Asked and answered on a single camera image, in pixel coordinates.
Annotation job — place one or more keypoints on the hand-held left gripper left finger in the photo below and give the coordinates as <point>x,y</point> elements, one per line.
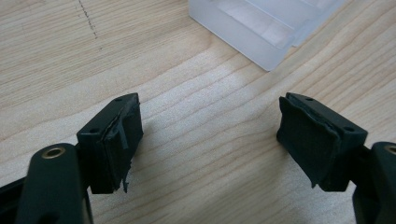
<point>109,149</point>

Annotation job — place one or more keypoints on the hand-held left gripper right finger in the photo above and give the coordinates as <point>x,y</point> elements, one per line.
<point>317,140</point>

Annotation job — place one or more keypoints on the translucent plastic pencil case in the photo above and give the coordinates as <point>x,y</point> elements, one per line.
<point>258,34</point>

